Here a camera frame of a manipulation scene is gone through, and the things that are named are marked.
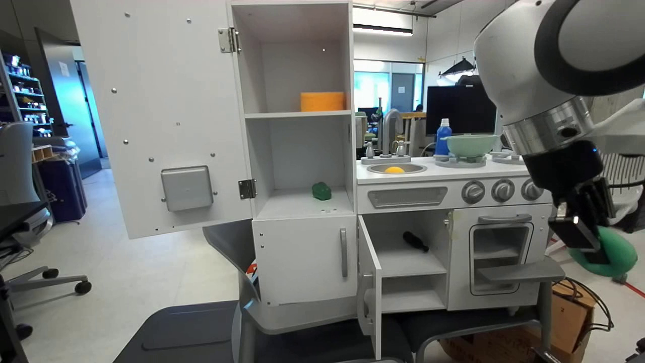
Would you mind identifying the orange block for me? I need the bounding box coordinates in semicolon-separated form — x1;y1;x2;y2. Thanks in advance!
299;90;346;113

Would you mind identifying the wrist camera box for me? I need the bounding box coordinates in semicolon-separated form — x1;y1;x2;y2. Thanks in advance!
547;214;601;254

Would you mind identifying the grey stove knob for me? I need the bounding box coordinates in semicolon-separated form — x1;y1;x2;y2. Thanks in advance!
490;178;517;204
520;178;545;204
462;180;488;206

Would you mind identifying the white handled fridge door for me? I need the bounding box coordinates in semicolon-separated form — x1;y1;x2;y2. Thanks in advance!
252;216;359;306

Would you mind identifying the grey stove burner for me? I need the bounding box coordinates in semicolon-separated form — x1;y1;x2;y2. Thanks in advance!
488;148;529;167
431;153;490;170

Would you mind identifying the white tall cabinet door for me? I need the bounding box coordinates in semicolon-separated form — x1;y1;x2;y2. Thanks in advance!
69;0;257;242

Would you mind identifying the green ball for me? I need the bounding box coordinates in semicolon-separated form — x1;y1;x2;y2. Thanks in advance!
571;225;640;280

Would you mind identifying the pale green bowl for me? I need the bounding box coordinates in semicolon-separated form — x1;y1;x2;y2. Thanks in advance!
446;130;500;164

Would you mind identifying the brown cardboard box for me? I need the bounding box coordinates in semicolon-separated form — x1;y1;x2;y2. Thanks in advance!
441;279;597;363

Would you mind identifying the grey back office chair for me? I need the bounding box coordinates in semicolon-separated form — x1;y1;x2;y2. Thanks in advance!
0;118;94;344

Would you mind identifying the white small cabinet door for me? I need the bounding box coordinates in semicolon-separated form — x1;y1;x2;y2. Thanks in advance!
354;214;386;360

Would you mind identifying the small green toy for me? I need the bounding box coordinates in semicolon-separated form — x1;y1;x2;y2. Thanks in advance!
311;180;333;201

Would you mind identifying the white toy kitchen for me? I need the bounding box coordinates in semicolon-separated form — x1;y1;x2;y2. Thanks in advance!
228;0;560;337

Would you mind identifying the cluttered storage shelf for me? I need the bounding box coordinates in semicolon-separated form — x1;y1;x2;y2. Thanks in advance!
0;53;52;148

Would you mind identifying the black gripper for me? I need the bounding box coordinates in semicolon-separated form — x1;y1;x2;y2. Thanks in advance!
522;139;614;265

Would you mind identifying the grey toy faucet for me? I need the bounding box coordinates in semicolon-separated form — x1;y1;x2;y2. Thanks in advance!
360;130;413;164

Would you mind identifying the blue bottle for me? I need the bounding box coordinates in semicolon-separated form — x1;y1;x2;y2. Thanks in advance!
434;116;453;159

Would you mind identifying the small black toy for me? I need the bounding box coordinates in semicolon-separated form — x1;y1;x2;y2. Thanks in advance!
401;229;431;254

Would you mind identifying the dark blue bin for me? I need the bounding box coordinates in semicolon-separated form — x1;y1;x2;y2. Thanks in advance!
36;155;89;225

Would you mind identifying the white toy oven door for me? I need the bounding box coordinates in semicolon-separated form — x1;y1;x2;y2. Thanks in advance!
456;214;550;298

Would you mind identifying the black monitor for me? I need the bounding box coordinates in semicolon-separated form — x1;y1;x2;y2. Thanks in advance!
425;85;500;136

